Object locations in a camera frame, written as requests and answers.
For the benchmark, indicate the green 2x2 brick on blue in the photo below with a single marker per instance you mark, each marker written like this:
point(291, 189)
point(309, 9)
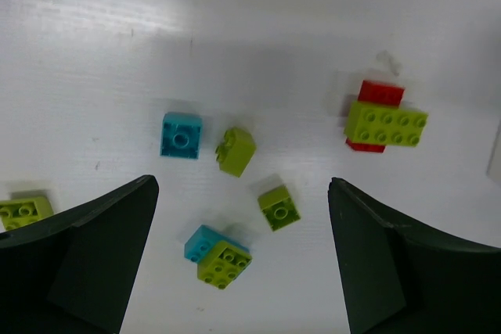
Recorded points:
point(223, 264)

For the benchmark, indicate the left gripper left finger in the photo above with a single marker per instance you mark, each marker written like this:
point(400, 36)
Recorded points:
point(74, 272)

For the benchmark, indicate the green 2x4 lego brick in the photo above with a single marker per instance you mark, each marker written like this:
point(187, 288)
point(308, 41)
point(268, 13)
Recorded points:
point(375, 124)

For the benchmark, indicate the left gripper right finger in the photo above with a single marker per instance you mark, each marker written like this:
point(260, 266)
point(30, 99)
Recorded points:
point(400, 275)

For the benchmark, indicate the green lego brick far left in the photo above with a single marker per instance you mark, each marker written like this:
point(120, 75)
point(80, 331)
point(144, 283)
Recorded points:
point(18, 213)

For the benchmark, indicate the green upside-down lego brick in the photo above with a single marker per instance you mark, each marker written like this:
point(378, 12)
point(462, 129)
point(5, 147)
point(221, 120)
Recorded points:
point(278, 207)

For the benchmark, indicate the blue brick under green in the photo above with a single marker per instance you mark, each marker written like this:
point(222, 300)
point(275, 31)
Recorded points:
point(203, 240)

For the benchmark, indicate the blue square lego brick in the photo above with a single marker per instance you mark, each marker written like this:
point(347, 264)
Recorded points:
point(181, 135)

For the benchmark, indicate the green tilted lego brick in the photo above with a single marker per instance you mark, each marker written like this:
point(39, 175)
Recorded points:
point(235, 151)

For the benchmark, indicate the red brick under green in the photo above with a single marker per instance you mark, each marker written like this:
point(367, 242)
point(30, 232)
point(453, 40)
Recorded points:
point(377, 92)

